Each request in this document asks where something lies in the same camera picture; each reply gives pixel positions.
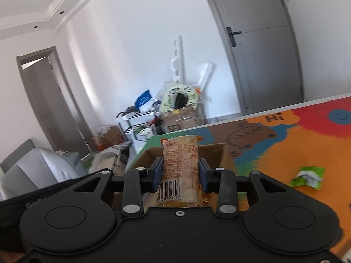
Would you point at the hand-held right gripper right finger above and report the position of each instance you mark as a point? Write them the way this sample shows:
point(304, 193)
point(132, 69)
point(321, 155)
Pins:
point(204, 176)

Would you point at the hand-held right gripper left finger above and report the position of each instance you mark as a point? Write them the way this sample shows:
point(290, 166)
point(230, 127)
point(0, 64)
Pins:
point(158, 174)

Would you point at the orange clear bread packet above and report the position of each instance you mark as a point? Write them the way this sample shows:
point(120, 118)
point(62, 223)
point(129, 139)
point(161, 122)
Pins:
point(181, 164)

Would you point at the grey sofa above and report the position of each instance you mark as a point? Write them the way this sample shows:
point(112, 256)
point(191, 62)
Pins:
point(27, 169)

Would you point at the white printed sack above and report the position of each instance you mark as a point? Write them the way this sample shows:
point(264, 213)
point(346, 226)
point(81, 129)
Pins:
point(105, 160)

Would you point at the taped cardboard box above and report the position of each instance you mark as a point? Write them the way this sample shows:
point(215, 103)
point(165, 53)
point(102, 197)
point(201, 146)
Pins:
point(181, 120)

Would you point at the orange printed carton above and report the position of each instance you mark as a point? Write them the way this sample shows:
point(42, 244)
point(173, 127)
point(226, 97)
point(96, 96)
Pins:
point(109, 138)

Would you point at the black shelf rack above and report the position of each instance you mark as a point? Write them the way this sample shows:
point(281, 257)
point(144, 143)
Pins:
point(123, 114)

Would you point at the panda pattern toilet seat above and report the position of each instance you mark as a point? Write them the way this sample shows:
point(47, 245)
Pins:
point(168, 98)

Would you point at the blue white plastic bag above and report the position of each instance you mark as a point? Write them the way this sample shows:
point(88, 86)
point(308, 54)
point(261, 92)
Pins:
point(143, 98)

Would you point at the colourful printed mat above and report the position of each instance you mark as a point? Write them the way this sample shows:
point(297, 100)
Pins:
point(288, 156)

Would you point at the short white board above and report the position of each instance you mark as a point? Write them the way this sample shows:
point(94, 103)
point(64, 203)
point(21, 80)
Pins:
point(205, 74)

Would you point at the crumpled green snack packet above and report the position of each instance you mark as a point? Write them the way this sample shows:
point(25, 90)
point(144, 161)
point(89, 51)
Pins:
point(309, 174)

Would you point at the long white perforated board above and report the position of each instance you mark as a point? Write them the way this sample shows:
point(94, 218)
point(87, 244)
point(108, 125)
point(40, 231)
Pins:
point(177, 60)

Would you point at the grey interior door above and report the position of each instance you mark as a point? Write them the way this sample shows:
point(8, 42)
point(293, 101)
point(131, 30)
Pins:
point(49, 101)

